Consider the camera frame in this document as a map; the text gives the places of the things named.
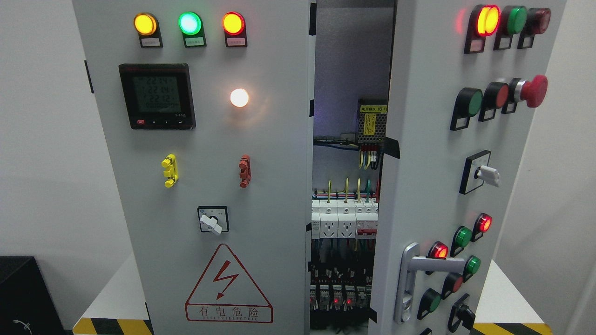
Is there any grey cabinet door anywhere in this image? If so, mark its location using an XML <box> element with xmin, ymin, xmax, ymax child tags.
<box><xmin>73</xmin><ymin>0</ymin><xmax>316</xmax><ymax>335</ymax></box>
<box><xmin>368</xmin><ymin>0</ymin><xmax>566</xmax><ymax>335</ymax></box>

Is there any red indicator light left door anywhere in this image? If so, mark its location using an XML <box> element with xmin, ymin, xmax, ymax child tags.
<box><xmin>222</xmin><ymin>12</ymin><xmax>247</xmax><ymax>47</ymax></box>

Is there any green indicator light left door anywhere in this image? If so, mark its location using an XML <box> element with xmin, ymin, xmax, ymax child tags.
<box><xmin>177</xmin><ymin>12</ymin><xmax>206</xmax><ymax>47</ymax></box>

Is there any yellow indicator light left door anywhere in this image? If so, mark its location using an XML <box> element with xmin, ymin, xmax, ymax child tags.
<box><xmin>133</xmin><ymin>12</ymin><xmax>163</xmax><ymax>47</ymax></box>

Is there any red terminal connector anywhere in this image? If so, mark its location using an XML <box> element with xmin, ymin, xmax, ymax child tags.
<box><xmin>238</xmin><ymin>154</ymin><xmax>251</xmax><ymax>188</ymax></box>

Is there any white socket breaker row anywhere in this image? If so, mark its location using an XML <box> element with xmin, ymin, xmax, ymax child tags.
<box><xmin>311</xmin><ymin>199</ymin><xmax>379</xmax><ymax>239</ymax></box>

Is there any metal mesh power supply module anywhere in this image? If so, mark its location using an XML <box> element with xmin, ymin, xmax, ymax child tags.
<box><xmin>356</xmin><ymin>98</ymin><xmax>388</xmax><ymax>144</ymax></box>

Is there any white glowing indicator lamp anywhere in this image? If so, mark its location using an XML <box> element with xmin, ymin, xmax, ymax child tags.
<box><xmin>230</xmin><ymin>88</ymin><xmax>250</xmax><ymax>108</ymax></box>

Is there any yellow terminal connector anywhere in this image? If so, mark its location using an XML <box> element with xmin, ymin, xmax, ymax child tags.
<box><xmin>161</xmin><ymin>154</ymin><xmax>179</xmax><ymax>188</ymax></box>

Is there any lower white breaker relay row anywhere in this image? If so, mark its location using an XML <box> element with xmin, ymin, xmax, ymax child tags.
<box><xmin>308</xmin><ymin>263</ymin><xmax>373</xmax><ymax>312</ymax></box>

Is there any red electric hazard warning sticker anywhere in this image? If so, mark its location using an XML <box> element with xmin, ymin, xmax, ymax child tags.
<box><xmin>185</xmin><ymin>244</ymin><xmax>274</xmax><ymax>323</ymax></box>

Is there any black digital power meter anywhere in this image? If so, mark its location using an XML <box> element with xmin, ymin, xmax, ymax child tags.
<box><xmin>119</xmin><ymin>63</ymin><xmax>196</xmax><ymax>130</ymax></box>

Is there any red mushroom emergency stop button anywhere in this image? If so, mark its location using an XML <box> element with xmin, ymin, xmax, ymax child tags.
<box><xmin>501</xmin><ymin>75</ymin><xmax>549</xmax><ymax>114</ymax></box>

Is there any black box lower left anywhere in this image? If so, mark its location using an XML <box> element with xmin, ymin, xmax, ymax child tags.
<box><xmin>0</xmin><ymin>256</ymin><xmax>65</xmax><ymax>335</ymax></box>

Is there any white rotary selector switch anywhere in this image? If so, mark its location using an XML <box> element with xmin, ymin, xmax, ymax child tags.
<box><xmin>196</xmin><ymin>206</ymin><xmax>229</xmax><ymax>235</ymax></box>

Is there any silver door handle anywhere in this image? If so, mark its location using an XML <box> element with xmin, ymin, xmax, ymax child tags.
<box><xmin>394</xmin><ymin>242</ymin><xmax>467</xmax><ymax>323</ymax></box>

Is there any white rotary switch right door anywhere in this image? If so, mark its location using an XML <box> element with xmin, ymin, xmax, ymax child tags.
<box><xmin>459</xmin><ymin>150</ymin><xmax>501</xmax><ymax>194</ymax></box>

